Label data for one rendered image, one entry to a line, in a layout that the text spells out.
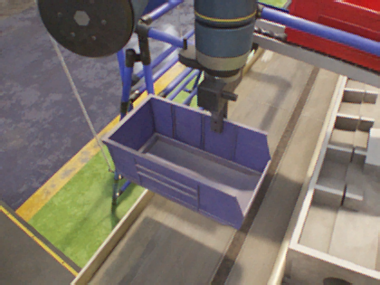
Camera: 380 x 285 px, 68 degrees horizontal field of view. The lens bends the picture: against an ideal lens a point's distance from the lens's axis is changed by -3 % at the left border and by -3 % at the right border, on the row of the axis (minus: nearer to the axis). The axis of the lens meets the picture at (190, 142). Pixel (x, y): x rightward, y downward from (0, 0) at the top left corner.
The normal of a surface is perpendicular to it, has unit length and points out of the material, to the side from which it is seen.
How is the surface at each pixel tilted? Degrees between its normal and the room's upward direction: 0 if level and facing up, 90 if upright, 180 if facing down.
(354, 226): 10
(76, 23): 90
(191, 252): 0
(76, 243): 0
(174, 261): 0
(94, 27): 90
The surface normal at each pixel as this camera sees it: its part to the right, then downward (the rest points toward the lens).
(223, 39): -0.16, 0.71
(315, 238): -0.18, -0.75
